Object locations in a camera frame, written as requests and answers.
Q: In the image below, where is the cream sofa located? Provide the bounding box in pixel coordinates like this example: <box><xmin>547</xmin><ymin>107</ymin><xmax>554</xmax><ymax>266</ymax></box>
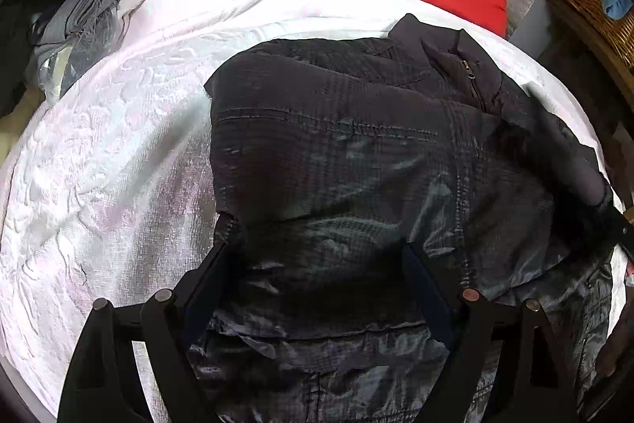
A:
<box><xmin>0</xmin><ymin>86</ymin><xmax>45</xmax><ymax>166</ymax></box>

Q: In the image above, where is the white textured blanket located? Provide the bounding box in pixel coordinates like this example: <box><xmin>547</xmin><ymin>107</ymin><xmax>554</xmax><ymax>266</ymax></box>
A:
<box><xmin>0</xmin><ymin>0</ymin><xmax>630</xmax><ymax>419</ymax></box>

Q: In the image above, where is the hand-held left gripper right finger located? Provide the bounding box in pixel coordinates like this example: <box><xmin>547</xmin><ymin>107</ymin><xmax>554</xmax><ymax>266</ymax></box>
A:
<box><xmin>402</xmin><ymin>243</ymin><xmax>581</xmax><ymax>423</ymax></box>

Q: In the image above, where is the blue cloth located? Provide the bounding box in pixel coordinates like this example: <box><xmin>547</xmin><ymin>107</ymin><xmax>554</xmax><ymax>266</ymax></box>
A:
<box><xmin>602</xmin><ymin>0</ymin><xmax>634</xmax><ymax>20</ymax></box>

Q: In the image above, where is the grey clothes pile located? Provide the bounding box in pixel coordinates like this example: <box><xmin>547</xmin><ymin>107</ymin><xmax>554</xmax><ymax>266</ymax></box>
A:
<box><xmin>27</xmin><ymin>0</ymin><xmax>172</xmax><ymax>101</ymax></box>

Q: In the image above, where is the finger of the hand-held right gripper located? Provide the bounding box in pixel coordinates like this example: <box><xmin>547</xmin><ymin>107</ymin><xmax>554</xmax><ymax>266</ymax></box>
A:
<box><xmin>582</xmin><ymin>178</ymin><xmax>634</xmax><ymax>251</ymax></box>

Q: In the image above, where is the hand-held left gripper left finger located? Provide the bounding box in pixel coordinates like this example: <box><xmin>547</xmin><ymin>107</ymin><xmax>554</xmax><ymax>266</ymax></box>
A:
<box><xmin>58</xmin><ymin>241</ymin><xmax>233</xmax><ymax>423</ymax></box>

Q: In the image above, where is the black quilted jacket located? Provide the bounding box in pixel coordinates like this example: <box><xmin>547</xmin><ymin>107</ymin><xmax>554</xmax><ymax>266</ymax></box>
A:
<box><xmin>204</xmin><ymin>13</ymin><xmax>626</xmax><ymax>423</ymax></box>

